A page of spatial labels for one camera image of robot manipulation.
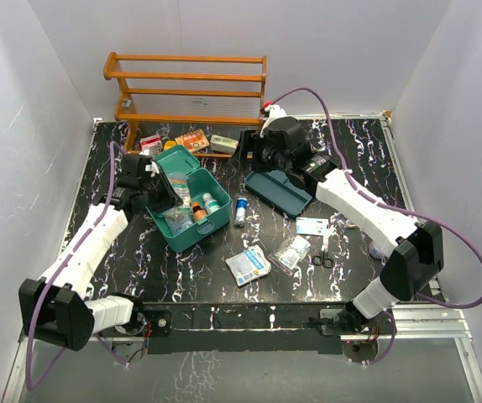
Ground green plastic medicine box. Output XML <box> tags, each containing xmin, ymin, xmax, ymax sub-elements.
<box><xmin>150</xmin><ymin>145</ymin><xmax>232</xmax><ymax>253</ymax></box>

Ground clear bag of swabs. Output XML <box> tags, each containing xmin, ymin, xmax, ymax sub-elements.
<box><xmin>269</xmin><ymin>235</ymin><xmax>311</xmax><ymax>276</ymax></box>

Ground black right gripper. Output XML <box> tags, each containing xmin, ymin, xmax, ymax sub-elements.
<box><xmin>229</xmin><ymin>131</ymin><xmax>290</xmax><ymax>175</ymax></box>

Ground white green-label bottle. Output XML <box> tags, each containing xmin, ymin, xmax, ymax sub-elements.
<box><xmin>202</xmin><ymin>193</ymin><xmax>221</xmax><ymax>215</ymax></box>

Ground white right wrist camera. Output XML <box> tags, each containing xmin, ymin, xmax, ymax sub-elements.
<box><xmin>260</xmin><ymin>103</ymin><xmax>287</xmax><ymax>128</ymax></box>

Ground white green medicine box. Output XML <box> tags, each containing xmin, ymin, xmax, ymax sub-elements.
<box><xmin>210</xmin><ymin>134</ymin><xmax>238</xmax><ymax>154</ymax></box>

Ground blue white mask packet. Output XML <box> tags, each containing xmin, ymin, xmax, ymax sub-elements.
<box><xmin>156</xmin><ymin>207</ymin><xmax>194</xmax><ymax>237</ymax></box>

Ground orange pill box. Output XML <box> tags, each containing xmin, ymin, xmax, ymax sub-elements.
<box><xmin>175</xmin><ymin>129</ymin><xmax>210</xmax><ymax>153</ymax></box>

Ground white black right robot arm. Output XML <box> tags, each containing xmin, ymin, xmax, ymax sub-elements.
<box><xmin>233</xmin><ymin>117</ymin><xmax>443</xmax><ymax>333</ymax></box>

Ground orange wooden shelf rack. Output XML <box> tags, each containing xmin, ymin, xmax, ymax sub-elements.
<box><xmin>103</xmin><ymin>52</ymin><xmax>267</xmax><ymax>153</ymax></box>

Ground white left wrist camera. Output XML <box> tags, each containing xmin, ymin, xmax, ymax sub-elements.
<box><xmin>144</xmin><ymin>161</ymin><xmax>160</xmax><ymax>177</ymax></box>

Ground small yellow box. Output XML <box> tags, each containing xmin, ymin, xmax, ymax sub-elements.
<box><xmin>164</xmin><ymin>140</ymin><xmax>177</xmax><ymax>150</ymax></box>

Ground small white blue card packet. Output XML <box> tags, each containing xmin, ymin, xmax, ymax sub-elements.
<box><xmin>296</xmin><ymin>217</ymin><xmax>329</xmax><ymax>236</ymax></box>

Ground small blue-capped bottle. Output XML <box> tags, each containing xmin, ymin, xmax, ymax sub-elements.
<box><xmin>234</xmin><ymin>197</ymin><xmax>248</xmax><ymax>228</ymax></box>

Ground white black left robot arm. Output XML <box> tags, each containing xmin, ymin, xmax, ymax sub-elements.
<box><xmin>18</xmin><ymin>154</ymin><xmax>181</xmax><ymax>351</ymax></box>

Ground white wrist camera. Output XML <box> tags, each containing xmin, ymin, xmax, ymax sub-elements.
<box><xmin>260</xmin><ymin>103</ymin><xmax>287</xmax><ymax>128</ymax></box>
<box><xmin>144</xmin><ymin>161</ymin><xmax>160</xmax><ymax>177</ymax></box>

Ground green orange gauze packet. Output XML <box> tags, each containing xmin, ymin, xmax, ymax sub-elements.
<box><xmin>168</xmin><ymin>172</ymin><xmax>191</xmax><ymax>208</ymax></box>

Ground black handled scissors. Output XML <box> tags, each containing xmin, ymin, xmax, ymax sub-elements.
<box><xmin>311</xmin><ymin>249</ymin><xmax>334</xmax><ymax>269</ymax></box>

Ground blue divided tray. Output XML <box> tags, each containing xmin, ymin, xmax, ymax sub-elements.
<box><xmin>245</xmin><ymin>170</ymin><xmax>313</xmax><ymax>218</ymax></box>

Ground white blue cotton packet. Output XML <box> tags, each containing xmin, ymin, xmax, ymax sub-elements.
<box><xmin>226</xmin><ymin>245</ymin><xmax>271</xmax><ymax>287</ymax></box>

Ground round clear container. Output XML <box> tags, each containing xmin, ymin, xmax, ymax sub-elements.
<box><xmin>368</xmin><ymin>242</ymin><xmax>385</xmax><ymax>259</ymax></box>

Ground red white medicine box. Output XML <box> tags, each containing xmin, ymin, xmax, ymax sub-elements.
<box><xmin>139</xmin><ymin>134</ymin><xmax>163</xmax><ymax>151</ymax></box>

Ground brown orange-label bottle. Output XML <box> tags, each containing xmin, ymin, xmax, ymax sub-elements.
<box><xmin>191</xmin><ymin>201</ymin><xmax>207</xmax><ymax>222</ymax></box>

